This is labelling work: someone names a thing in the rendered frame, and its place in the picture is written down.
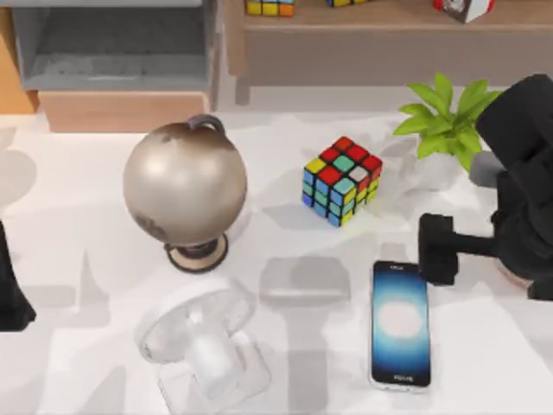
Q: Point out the green plant in white pot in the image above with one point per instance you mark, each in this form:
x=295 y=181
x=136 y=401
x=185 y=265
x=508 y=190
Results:
x=445 y=121

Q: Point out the black smartphone with blue screen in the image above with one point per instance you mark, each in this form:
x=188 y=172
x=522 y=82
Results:
x=399 y=320

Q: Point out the pale wooden drawer front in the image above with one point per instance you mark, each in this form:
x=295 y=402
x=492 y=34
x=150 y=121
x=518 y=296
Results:
x=123 y=110

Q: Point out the wooden open shelf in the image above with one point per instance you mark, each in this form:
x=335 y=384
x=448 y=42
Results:
x=389 y=47

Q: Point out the multicoloured puzzle cube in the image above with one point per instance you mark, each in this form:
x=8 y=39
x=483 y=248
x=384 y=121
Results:
x=341 y=181

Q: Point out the white desk fan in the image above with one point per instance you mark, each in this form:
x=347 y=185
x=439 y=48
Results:
x=203 y=341

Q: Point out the beige desk globe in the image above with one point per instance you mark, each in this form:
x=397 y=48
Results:
x=181 y=181

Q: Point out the red and white alarm clock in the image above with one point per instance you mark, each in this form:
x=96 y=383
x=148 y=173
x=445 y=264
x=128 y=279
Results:
x=464 y=8

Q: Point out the dark-edged puzzle cube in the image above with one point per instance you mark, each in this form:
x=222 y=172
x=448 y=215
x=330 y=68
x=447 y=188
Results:
x=347 y=2

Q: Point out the yellow-faced puzzle cube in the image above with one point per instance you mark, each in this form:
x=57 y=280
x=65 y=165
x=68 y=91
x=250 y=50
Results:
x=270 y=8

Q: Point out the wooden cupboard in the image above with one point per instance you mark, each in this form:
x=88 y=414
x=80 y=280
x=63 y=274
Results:
x=13 y=69

